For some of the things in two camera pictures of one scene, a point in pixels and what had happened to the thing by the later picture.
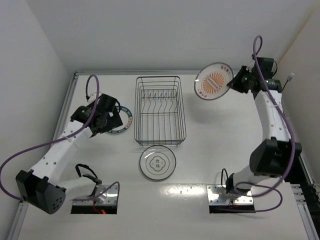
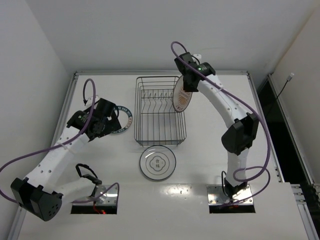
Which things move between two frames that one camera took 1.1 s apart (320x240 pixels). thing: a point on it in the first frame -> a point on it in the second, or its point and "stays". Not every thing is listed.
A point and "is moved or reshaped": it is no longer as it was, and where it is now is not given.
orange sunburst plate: (211, 82) is moved or reshaped
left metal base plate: (109, 197) stays
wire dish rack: (159, 116) stays
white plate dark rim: (157, 162) stays
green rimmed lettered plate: (126, 117) stays
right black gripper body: (238, 81) -> (189, 83)
